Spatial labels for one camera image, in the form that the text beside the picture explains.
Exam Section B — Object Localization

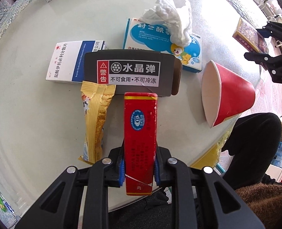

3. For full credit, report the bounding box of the blue cartoon bear medicine box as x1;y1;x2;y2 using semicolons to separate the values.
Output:
122;18;202;73

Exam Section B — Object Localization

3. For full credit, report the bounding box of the red long carton box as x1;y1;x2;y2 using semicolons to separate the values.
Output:
124;92;158;196

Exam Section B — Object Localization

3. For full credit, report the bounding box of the white tissue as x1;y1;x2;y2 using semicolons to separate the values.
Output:
139;0;192;48

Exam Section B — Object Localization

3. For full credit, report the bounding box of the blue water bottle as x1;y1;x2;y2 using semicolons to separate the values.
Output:
271;142;282;167

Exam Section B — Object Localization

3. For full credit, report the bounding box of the brown fuzzy garment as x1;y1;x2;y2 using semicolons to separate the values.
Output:
236;183;282;228

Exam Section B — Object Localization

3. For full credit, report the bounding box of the black cardboard warning box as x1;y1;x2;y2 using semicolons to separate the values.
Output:
84;49;182;97

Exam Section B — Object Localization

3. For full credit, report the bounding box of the red paper cup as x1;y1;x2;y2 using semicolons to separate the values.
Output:
201;60;256;128

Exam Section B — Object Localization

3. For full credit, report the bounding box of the white blue medicine box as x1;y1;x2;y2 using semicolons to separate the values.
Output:
45;40;107;83

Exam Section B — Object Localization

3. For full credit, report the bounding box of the dark patterned small box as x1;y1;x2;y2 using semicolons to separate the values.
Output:
232;18;269;54

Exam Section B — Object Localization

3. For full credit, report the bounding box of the person's black trouser leg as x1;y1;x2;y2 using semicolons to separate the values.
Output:
222;113;282;190

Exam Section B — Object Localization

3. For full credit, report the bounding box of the yellow snack wrapper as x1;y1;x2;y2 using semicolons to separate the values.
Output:
79;81;116;164

